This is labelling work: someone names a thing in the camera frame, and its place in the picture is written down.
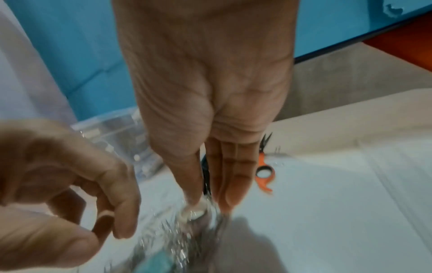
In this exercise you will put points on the clear plastic storage box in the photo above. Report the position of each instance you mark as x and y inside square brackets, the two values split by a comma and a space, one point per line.
[118, 133]

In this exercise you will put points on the person's right hand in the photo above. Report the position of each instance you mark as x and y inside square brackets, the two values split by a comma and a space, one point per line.
[209, 66]

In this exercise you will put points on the red object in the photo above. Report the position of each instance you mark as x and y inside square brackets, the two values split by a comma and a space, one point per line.
[405, 45]

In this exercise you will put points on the pile of silver paper clips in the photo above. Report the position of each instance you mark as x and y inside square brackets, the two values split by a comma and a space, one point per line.
[175, 240]

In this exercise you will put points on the blue backdrop cloth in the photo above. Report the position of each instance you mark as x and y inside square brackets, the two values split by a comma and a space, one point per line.
[84, 53]

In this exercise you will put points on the person's left hand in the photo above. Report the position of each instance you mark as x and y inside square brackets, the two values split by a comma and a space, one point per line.
[50, 165]

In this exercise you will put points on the grey white tape roll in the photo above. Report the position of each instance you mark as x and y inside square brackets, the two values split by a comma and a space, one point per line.
[195, 212]

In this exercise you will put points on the green tape roll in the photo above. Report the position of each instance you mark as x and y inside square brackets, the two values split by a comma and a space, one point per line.
[158, 264]

